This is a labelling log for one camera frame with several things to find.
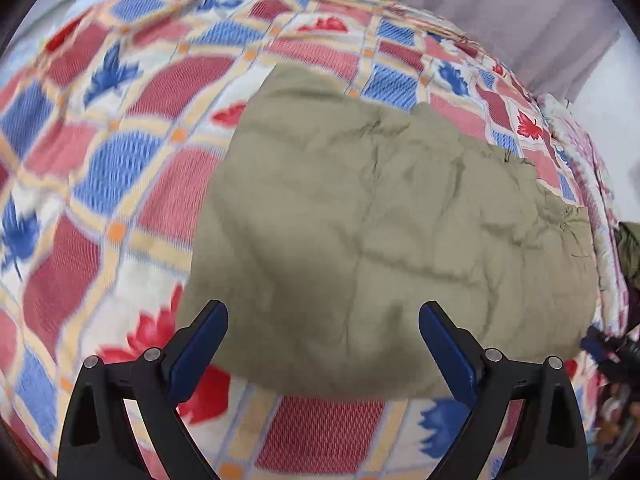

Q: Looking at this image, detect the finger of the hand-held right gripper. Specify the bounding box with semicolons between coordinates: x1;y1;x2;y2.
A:
580;326;626;372

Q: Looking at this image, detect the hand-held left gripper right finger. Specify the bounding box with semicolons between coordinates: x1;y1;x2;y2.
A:
419;301;587;480

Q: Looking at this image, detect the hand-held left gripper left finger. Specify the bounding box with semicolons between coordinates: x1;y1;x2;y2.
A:
56;300;230;480

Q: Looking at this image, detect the olive puffer jacket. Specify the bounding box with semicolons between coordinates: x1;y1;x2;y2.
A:
177;64;600;401

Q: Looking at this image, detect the green garment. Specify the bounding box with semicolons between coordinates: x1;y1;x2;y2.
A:
617;220;640;291

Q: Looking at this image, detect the pink floral quilt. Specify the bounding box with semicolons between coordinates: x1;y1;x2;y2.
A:
537;92;640;341

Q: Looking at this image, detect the leaf print patchwork bedspread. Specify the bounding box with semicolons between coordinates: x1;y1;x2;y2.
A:
0;0;608;480

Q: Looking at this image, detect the grey curtain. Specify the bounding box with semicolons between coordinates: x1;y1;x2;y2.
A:
380;0;636;106

